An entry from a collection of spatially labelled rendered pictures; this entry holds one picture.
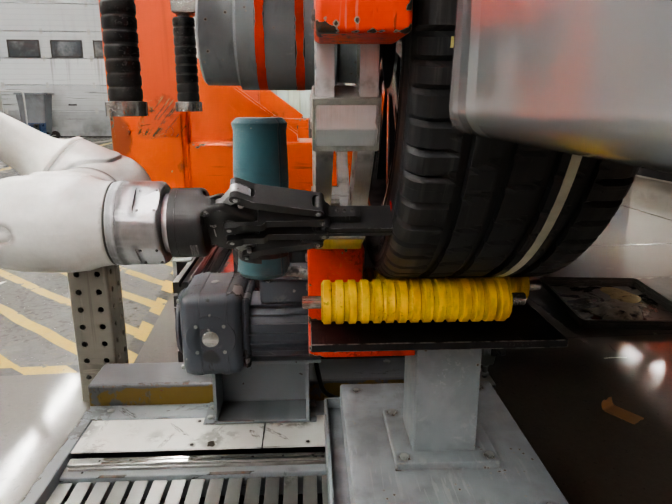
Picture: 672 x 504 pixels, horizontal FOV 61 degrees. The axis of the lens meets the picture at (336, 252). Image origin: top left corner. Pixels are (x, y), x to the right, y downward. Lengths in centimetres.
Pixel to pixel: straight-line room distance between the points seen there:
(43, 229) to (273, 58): 35
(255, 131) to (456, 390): 50
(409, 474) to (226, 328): 45
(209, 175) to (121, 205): 68
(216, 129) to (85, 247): 71
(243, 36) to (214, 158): 55
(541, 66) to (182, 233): 42
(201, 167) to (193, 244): 69
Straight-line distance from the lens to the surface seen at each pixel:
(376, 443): 98
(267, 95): 321
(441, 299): 74
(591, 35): 24
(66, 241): 62
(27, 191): 65
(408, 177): 56
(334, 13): 47
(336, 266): 80
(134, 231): 61
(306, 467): 121
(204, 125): 130
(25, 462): 150
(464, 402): 92
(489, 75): 35
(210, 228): 62
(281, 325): 116
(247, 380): 137
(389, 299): 73
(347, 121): 56
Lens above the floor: 76
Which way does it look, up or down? 15 degrees down
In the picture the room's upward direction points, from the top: straight up
